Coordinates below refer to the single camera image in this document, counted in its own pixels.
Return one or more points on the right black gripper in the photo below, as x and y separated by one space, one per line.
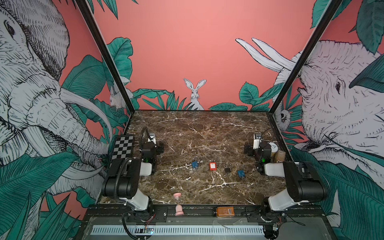
250 149

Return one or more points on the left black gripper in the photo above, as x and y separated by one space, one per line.
157 148

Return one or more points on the blue padlock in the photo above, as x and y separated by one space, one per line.
241 173
195 163

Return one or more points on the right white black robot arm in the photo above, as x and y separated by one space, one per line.
303 183

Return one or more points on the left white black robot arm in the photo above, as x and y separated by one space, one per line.
122 181

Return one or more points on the brown spice jar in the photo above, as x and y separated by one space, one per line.
280 156

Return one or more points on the black white checkerboard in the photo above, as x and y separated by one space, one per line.
123 147

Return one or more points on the red padlock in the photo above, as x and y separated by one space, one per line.
213 166

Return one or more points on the pink hourglass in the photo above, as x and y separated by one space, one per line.
179 208

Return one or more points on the orange rectangular box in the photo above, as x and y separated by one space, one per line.
225 212

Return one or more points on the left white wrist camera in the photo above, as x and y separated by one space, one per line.
152 138

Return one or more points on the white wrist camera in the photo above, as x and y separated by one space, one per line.
152 138
257 140

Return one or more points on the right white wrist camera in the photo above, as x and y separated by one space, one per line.
257 140

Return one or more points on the white perforated rail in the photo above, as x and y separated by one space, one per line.
190 230

